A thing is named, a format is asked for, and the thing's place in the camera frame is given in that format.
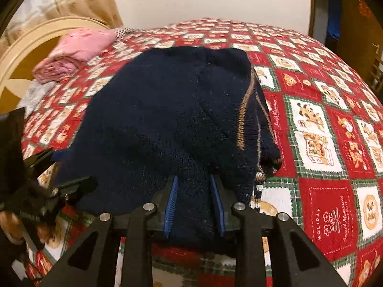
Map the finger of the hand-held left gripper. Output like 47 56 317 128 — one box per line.
51 175 98 204
24 148 66 171

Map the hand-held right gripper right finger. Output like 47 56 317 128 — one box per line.
209 174 348 287

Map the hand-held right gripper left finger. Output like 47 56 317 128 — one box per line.
39 175 180 287

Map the navy knitted sweater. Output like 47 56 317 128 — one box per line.
52 46 282 258

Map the person's left hand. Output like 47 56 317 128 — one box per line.
0 211 54 246

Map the pale floral pillow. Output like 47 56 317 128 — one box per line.
16 81 57 118

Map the red printed blanket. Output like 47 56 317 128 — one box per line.
21 18 383 287

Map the pink folded quilt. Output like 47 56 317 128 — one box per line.
32 28 119 83

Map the cream and brown headboard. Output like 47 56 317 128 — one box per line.
0 17 112 115

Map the wooden chair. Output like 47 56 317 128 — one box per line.
370 43 383 92

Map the wooden door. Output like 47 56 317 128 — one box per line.
310 0 383 96

